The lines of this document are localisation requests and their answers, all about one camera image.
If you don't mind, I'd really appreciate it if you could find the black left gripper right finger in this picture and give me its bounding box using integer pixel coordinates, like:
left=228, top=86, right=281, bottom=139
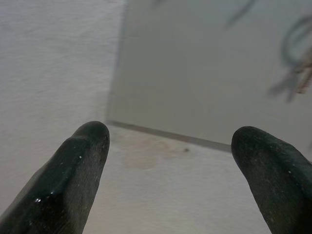
left=231, top=125, right=312, bottom=234

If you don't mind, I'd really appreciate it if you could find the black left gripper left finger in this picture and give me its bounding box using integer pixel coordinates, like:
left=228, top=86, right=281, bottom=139
left=0, top=121, right=111, bottom=234

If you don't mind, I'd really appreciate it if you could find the grey hook board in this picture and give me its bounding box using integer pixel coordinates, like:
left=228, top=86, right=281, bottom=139
left=105, top=0, right=312, bottom=154

